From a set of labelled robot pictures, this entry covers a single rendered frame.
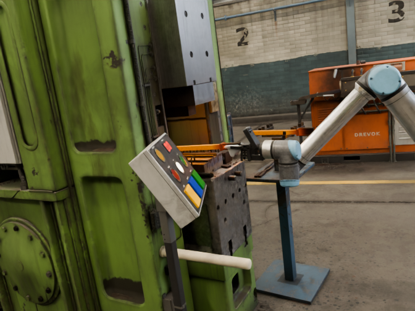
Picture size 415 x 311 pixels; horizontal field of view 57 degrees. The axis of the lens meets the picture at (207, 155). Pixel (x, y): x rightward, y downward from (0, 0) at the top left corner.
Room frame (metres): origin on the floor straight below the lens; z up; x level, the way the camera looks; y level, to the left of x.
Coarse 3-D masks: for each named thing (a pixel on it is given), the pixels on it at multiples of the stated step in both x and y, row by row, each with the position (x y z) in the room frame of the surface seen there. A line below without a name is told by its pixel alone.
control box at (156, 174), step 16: (160, 144) 1.35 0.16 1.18; (144, 160) 1.19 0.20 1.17; (160, 160) 1.23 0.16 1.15; (176, 160) 1.38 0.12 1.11; (144, 176) 1.20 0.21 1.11; (160, 176) 1.19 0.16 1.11; (160, 192) 1.19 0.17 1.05; (176, 192) 1.19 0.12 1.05; (176, 208) 1.19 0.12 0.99; (192, 208) 1.18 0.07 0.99
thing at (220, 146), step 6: (204, 144) 1.95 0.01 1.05; (210, 144) 1.93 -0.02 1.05; (216, 144) 1.90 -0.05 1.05; (222, 144) 1.87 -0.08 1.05; (228, 144) 1.85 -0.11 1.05; (234, 144) 1.84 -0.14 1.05; (180, 150) 2.00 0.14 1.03; (186, 150) 1.98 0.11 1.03; (192, 150) 1.96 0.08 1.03; (222, 150) 1.86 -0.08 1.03
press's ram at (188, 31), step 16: (160, 0) 1.80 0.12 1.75; (176, 0) 1.77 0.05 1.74; (192, 0) 1.89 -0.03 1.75; (160, 16) 1.81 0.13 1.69; (176, 16) 1.76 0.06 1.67; (192, 16) 1.87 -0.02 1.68; (208, 16) 2.01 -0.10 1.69; (160, 32) 1.81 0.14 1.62; (176, 32) 1.77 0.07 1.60; (192, 32) 1.85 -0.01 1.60; (208, 32) 1.99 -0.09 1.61; (160, 48) 1.82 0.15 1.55; (176, 48) 1.77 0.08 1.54; (192, 48) 1.84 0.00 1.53; (208, 48) 1.97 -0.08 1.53; (160, 64) 1.83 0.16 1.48; (176, 64) 1.78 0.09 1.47; (192, 64) 1.82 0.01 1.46; (208, 64) 1.95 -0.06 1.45; (160, 80) 1.83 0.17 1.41; (176, 80) 1.79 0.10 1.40; (192, 80) 1.80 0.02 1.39; (208, 80) 1.94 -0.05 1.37
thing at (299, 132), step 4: (300, 128) 2.04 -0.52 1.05; (304, 128) 2.03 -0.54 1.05; (308, 128) 2.01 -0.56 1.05; (312, 128) 2.00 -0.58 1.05; (256, 132) 2.20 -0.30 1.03; (260, 132) 2.19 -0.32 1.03; (264, 132) 2.17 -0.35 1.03; (268, 132) 2.16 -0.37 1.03; (272, 132) 2.14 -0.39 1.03; (276, 132) 2.13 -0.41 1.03; (280, 132) 2.11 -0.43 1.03; (288, 132) 2.08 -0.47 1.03; (292, 132) 2.07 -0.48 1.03; (296, 132) 2.04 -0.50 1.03; (300, 132) 2.05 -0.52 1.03; (304, 132) 2.03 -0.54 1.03; (308, 132) 2.02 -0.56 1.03
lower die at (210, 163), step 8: (184, 152) 2.09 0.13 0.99; (192, 152) 2.06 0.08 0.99; (200, 152) 2.03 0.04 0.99; (208, 152) 2.01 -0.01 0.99; (216, 152) 1.98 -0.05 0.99; (192, 160) 1.89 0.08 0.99; (200, 160) 1.86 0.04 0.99; (208, 160) 1.85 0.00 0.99; (216, 160) 1.92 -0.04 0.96; (200, 168) 1.81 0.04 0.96; (208, 168) 1.84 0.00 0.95; (216, 168) 1.91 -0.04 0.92
